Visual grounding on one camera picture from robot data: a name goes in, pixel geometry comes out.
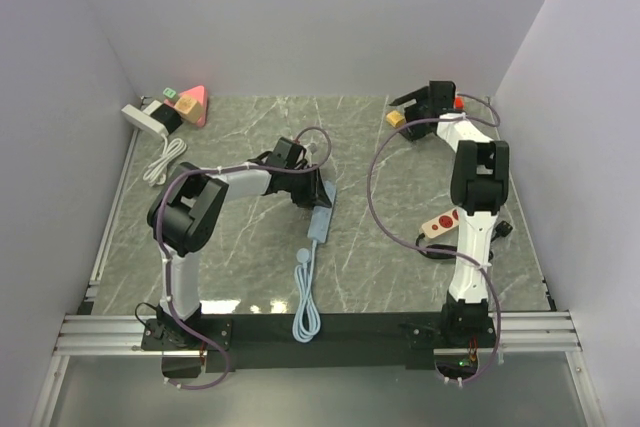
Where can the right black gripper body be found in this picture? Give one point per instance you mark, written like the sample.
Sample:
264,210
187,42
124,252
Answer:
418,111

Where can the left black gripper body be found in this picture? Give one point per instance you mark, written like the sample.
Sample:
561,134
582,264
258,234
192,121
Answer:
304,187

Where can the light blue power strip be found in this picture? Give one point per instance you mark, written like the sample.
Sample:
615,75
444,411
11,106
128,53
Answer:
321,217

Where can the small orange cube adapter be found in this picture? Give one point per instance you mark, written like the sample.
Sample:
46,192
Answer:
395,119

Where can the black cube plug adapter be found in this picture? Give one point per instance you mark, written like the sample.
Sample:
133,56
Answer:
168,117

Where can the white power strip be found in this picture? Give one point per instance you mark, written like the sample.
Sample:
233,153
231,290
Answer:
142,119

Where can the beige red power strip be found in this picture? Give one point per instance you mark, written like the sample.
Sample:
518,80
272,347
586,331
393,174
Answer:
441,224

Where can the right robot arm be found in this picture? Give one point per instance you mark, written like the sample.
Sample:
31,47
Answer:
479,188

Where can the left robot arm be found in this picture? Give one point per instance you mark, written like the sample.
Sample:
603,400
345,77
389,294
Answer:
184,215

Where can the tan wooden cube adapter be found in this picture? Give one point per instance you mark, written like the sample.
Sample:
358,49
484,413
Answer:
189,109

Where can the pink triangle block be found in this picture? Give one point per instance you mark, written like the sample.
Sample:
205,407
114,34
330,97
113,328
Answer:
201,94

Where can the small green block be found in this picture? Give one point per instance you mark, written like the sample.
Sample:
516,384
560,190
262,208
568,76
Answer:
169,93

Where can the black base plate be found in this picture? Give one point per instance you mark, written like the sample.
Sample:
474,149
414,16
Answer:
265,341

